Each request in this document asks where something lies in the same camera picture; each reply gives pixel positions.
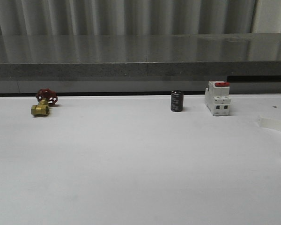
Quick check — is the white half-ring pipe clamp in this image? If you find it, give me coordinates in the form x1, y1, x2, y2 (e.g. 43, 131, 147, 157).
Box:
256, 114, 281, 168

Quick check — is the black cylindrical capacitor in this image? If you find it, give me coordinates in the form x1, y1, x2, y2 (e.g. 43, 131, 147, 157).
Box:
170, 90, 184, 112

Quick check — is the grey stone counter ledge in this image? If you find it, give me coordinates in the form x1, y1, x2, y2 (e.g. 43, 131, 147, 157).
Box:
0, 34, 281, 81

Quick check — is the brass valve red handwheel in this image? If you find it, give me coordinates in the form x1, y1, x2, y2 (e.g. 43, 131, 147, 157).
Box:
31, 89, 58, 116

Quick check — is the white circuit breaker red switch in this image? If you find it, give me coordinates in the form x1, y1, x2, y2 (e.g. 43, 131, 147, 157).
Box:
205, 81, 231, 116

